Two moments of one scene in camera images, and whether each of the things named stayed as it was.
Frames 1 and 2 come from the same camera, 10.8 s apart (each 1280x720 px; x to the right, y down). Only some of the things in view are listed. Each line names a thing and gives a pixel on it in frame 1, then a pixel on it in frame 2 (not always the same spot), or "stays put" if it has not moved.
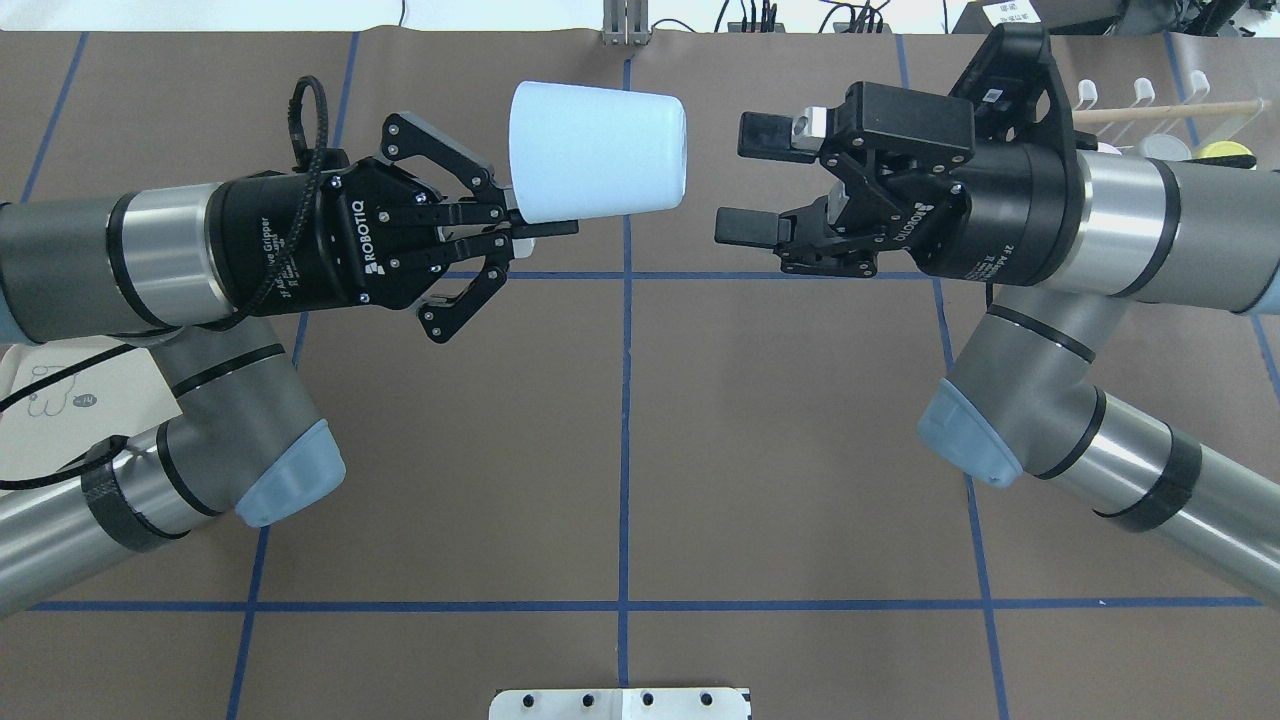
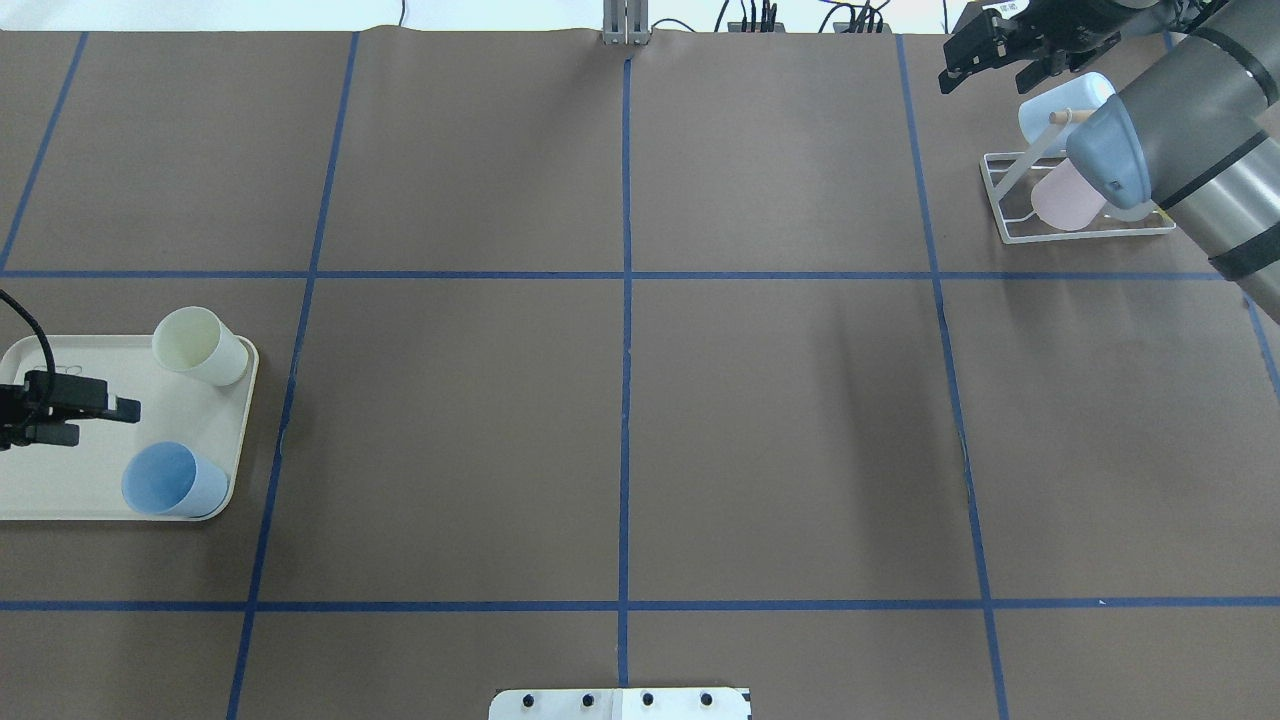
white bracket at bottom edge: [621, 704] stays put
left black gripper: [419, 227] to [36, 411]
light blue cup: [579, 151] to [1085, 92]
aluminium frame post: [625, 22] stays put
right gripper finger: [752, 227] to [1029, 76]
